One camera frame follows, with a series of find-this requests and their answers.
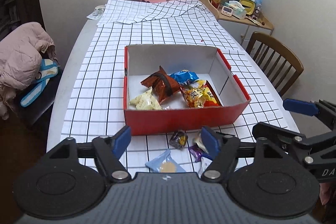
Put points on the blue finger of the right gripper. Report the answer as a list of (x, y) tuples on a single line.
[(282, 142), (323, 110)]

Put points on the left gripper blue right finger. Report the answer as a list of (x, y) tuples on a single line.
[(223, 150)]

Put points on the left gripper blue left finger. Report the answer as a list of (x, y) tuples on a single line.
[(108, 151)]

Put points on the purple candy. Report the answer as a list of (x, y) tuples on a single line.
[(198, 153)]

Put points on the dark gold candy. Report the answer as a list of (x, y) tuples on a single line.
[(178, 140)]

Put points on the light blue biscuit packet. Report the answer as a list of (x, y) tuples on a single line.
[(164, 163)]

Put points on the pale yellow snack packet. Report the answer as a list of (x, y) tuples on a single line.
[(146, 101)]

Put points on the red yellow snack bag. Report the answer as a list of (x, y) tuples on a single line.
[(199, 95)]

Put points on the red brown triangular snack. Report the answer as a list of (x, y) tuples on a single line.
[(162, 84)]

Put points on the blue cookie packet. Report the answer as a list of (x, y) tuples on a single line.
[(184, 77)]

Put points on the white label snack packet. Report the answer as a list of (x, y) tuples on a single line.
[(205, 163)]

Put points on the egg yolk pastry packet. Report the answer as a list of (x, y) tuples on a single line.
[(198, 141)]

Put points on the wooden chair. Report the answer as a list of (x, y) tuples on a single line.
[(280, 65)]

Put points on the red cardboard box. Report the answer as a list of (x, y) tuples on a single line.
[(209, 63)]

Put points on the blue white bag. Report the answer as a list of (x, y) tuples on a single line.
[(47, 70)]

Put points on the wooden corner cabinet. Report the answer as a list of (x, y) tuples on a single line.
[(240, 29)]

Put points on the tissue box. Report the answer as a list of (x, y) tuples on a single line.
[(238, 10)]

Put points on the pink puffer jacket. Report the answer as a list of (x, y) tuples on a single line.
[(22, 52)]

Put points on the white digital timer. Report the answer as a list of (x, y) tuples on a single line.
[(227, 11)]

